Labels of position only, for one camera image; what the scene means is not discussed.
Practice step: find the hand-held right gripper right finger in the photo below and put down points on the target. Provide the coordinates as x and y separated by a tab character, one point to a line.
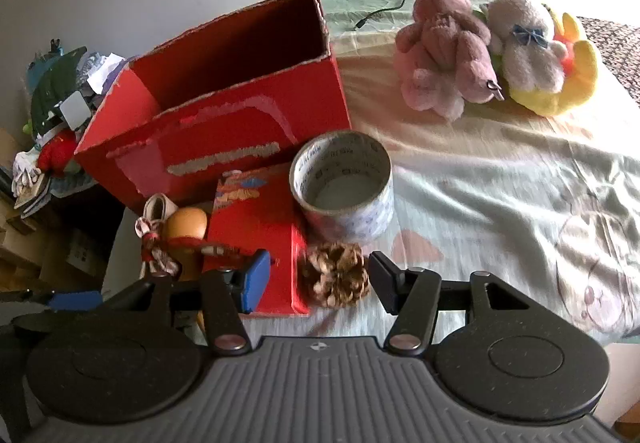
382	280

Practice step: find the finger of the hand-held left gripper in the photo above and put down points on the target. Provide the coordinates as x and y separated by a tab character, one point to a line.
75	299

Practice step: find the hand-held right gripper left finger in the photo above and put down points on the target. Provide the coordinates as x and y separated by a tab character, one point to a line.
256	280

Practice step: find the brown pine cone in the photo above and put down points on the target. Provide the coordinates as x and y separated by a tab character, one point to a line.
335	273

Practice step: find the small red printed box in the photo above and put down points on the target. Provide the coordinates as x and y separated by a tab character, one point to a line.
260	223

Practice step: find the tan wooden gourd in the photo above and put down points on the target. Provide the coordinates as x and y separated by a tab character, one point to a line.
187	223

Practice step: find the red cardboard box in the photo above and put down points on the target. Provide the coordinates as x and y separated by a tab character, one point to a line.
225	123

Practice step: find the white gloves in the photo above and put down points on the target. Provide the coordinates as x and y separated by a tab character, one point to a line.
26	173

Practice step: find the red cloth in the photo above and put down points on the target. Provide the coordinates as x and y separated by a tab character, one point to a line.
57	150

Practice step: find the white square card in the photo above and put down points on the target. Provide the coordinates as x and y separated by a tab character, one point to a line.
75	109

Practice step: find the crumpled white papers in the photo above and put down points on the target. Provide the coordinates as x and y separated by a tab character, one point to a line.
102	70

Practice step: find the blue toy figure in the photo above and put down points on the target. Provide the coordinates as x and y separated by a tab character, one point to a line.
47	55

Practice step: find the pink plush toy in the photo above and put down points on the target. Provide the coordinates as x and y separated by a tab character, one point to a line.
440	38

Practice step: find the white plush toy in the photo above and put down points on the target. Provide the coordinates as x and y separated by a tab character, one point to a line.
525	53

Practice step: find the yellow plush toy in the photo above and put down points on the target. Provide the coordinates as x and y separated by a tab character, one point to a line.
580	73

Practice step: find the dark patterned blanket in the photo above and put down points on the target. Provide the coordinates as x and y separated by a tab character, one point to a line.
615	38

